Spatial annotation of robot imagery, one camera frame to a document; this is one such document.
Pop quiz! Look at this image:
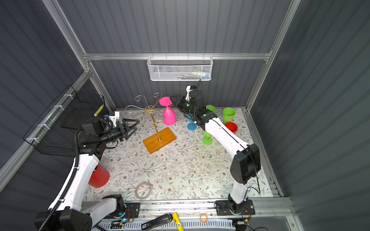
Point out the red wine glass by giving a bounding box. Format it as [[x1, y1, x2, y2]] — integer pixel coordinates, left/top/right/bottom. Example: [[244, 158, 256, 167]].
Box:
[[225, 122, 238, 134]]

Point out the black stapler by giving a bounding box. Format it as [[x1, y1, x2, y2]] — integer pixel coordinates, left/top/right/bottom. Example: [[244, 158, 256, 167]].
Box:
[[141, 214, 173, 231]]

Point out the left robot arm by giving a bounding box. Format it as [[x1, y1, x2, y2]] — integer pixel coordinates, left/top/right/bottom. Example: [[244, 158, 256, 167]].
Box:
[[34, 117, 140, 231]]

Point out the gold wire wine glass rack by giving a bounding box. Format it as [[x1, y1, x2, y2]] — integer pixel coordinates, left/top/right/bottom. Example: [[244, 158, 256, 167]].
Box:
[[124, 92, 177, 155]]

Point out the green wine glass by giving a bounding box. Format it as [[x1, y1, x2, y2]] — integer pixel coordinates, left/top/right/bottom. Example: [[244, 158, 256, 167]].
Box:
[[202, 131, 213, 145], [223, 107, 236, 123], [206, 105, 216, 113]]

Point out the pink wine glass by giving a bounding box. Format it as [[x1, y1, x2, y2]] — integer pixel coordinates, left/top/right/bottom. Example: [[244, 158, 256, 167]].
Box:
[[159, 97, 176, 126]]

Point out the white mesh wall basket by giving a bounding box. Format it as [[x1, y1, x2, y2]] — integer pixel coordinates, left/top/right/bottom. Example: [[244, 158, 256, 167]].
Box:
[[147, 56, 214, 81]]

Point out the black wire wall basket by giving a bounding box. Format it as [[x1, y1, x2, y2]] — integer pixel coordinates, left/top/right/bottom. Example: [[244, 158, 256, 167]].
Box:
[[23, 85, 105, 157]]

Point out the clear tape roll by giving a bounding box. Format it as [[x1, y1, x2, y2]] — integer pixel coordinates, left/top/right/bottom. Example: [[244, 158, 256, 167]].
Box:
[[135, 182, 153, 200]]

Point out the blue wine glass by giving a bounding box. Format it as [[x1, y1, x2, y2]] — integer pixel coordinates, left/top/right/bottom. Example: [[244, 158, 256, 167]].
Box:
[[186, 114, 197, 131]]

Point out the red pencil cup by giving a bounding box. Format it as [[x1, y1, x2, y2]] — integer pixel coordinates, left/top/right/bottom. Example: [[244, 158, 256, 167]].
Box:
[[88, 164, 110, 188]]

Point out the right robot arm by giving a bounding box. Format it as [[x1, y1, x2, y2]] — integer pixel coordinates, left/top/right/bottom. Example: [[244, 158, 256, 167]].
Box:
[[170, 85, 261, 215]]

